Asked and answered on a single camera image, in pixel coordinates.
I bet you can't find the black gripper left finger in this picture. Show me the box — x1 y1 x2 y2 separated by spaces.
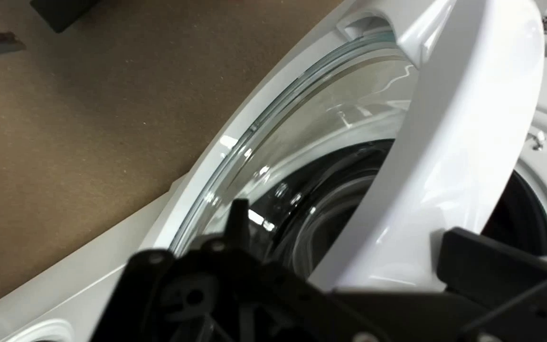
89 197 328 342

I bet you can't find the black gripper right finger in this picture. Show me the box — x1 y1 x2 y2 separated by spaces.
436 226 547 342

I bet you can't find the round glass washer door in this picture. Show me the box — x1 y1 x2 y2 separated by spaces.
0 0 547 342

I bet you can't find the black robot cart platform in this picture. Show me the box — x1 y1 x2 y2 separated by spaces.
28 0 98 34

